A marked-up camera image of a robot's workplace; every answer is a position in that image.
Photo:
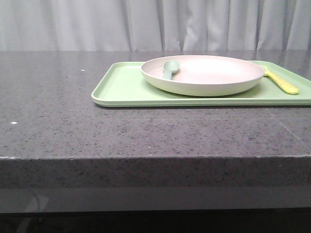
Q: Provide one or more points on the cream round plate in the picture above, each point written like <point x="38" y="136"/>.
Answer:
<point x="204" y="75"/>

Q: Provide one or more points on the yellow plastic fork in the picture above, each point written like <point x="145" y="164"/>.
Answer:
<point x="280" y="82"/>

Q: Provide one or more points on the light green rectangular tray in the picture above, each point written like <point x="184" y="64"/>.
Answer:
<point x="124" y="86"/>

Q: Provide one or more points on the pale green plastic spoon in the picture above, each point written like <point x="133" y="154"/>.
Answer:
<point x="170" y="68"/>

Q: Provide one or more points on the white pleated curtain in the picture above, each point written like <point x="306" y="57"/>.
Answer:
<point x="154" y="25"/>

